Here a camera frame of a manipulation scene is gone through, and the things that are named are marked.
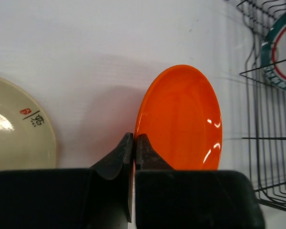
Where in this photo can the small cream floral plate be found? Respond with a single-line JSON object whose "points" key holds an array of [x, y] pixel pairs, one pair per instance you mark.
{"points": [[27, 138]]}

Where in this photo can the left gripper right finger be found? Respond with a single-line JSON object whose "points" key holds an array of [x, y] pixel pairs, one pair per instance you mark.
{"points": [[172, 199]]}

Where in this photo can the black wire dish rack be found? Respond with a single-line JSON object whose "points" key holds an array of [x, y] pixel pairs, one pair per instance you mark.
{"points": [[264, 108]]}

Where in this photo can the orange plate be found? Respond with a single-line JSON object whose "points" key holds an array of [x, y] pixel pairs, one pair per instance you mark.
{"points": [[180, 114]]}

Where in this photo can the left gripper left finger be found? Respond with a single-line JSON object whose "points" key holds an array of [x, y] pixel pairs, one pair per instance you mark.
{"points": [[96, 197]]}

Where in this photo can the white plate teal red rim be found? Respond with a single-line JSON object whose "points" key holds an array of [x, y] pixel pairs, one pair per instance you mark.
{"points": [[269, 54]]}

